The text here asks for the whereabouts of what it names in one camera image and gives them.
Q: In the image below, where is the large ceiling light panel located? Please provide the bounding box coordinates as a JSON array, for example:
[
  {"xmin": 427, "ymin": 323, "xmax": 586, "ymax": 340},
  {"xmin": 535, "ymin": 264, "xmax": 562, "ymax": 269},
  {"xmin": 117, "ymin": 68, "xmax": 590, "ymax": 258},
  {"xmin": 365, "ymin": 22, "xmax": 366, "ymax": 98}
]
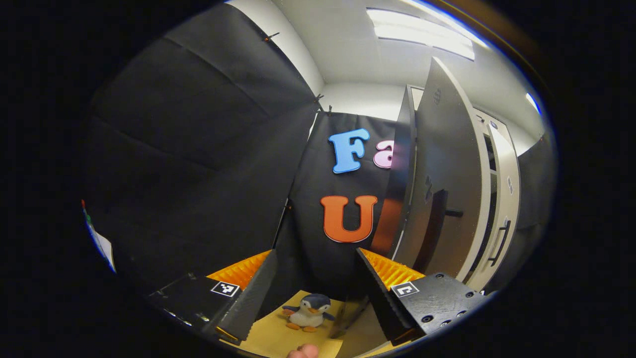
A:
[{"xmin": 367, "ymin": 0, "xmax": 490, "ymax": 60}]

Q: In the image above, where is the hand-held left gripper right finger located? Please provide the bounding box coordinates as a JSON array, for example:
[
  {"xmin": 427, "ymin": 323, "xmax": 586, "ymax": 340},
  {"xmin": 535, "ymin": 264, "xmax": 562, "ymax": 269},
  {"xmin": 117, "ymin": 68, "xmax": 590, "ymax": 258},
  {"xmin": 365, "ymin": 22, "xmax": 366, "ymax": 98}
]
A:
[{"xmin": 354, "ymin": 247, "xmax": 491, "ymax": 347}]

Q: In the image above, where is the penguin plush toy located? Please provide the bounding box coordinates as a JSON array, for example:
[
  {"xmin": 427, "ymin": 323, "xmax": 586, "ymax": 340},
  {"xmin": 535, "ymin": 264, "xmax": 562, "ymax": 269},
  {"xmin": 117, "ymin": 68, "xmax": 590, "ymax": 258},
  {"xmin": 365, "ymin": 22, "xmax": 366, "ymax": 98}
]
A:
[{"xmin": 278, "ymin": 293, "xmax": 336, "ymax": 333}]

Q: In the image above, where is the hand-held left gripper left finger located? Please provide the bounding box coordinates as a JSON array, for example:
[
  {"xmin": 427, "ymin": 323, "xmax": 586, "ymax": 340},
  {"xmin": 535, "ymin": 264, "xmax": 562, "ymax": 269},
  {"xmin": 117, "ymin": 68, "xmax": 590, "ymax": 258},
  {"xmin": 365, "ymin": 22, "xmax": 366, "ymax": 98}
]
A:
[{"xmin": 148, "ymin": 250, "xmax": 279, "ymax": 344}]

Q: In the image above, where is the grey cabinet drawer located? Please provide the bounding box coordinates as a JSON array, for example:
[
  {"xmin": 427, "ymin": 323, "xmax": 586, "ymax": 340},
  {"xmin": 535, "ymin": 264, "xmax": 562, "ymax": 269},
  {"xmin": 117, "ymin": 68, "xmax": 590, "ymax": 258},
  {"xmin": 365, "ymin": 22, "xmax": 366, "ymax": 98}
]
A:
[{"xmin": 475, "ymin": 110, "xmax": 513, "ymax": 147}]

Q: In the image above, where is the white paper sheet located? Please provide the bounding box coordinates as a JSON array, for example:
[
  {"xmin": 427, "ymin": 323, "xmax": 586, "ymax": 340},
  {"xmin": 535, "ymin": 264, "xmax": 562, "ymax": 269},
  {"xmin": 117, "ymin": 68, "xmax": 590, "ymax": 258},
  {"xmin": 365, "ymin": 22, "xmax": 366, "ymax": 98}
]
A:
[{"xmin": 81, "ymin": 199, "xmax": 118, "ymax": 274}]

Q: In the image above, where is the grey shoe cabinet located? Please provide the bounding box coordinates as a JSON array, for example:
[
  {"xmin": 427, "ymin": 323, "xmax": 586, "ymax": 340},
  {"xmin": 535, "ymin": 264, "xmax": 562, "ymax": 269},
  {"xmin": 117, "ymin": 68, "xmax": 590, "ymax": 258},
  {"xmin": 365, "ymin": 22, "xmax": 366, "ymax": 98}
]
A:
[{"xmin": 370, "ymin": 85, "xmax": 517, "ymax": 294}]

